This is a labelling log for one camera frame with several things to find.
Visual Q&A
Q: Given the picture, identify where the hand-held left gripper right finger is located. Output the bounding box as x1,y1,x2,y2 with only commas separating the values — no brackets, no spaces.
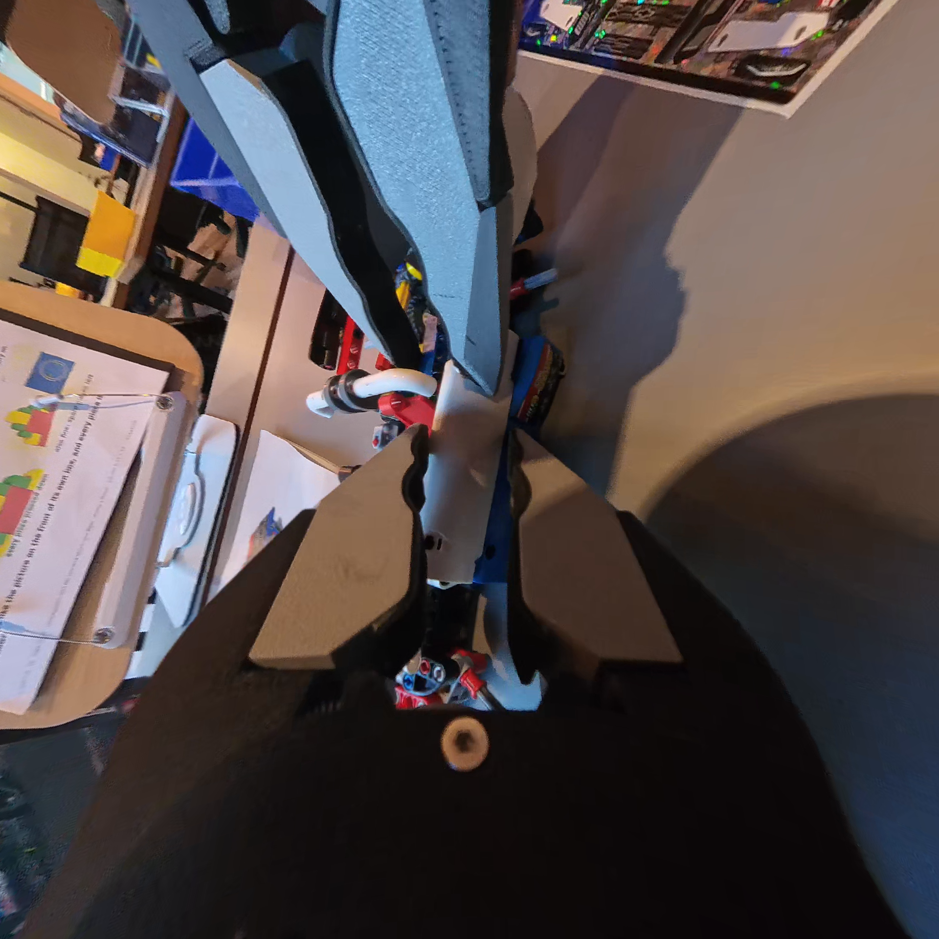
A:
506,427,685,683

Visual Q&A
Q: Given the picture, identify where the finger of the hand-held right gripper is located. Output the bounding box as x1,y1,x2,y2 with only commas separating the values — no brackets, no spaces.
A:
198,57,425,369
326,0,511,399

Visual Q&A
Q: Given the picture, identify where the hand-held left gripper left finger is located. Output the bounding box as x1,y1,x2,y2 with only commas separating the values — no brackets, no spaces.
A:
248,425,431,672

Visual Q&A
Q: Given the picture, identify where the white blue brick panel assembly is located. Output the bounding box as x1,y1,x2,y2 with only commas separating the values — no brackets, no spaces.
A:
422,334,569,588

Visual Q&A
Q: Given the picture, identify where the toy brick vehicle model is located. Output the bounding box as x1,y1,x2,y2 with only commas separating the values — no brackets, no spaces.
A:
307,246,560,711

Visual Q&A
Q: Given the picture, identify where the grey desk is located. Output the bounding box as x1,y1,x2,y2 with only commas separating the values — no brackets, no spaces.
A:
147,51,939,939

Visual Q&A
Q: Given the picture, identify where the blue plastic bin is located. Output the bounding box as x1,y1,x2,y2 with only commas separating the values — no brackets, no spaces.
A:
170,117,264,223

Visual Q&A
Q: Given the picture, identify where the open instruction booklet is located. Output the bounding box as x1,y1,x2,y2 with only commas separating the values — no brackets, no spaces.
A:
209,429,346,603

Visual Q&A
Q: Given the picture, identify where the yellow plastic bin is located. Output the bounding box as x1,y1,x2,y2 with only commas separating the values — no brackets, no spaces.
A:
75,189,138,281

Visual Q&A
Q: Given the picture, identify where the holographic sticker sheet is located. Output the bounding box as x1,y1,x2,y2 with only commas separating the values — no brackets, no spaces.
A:
517,0,899,118

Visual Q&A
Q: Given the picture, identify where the printed instruction sheet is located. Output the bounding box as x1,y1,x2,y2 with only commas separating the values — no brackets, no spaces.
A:
0,315,171,716

